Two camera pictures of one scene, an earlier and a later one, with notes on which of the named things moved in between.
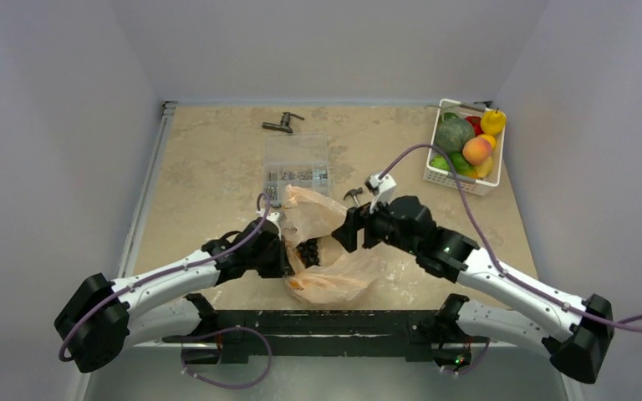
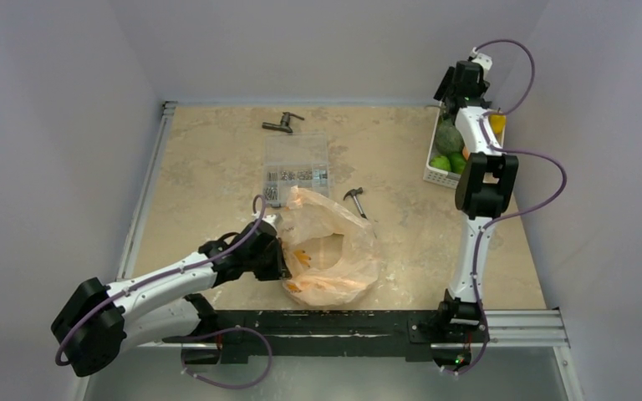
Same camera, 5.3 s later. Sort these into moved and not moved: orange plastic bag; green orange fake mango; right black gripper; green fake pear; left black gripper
Moved: right black gripper; orange plastic bag
Not moved: green orange fake mango; left black gripper; green fake pear
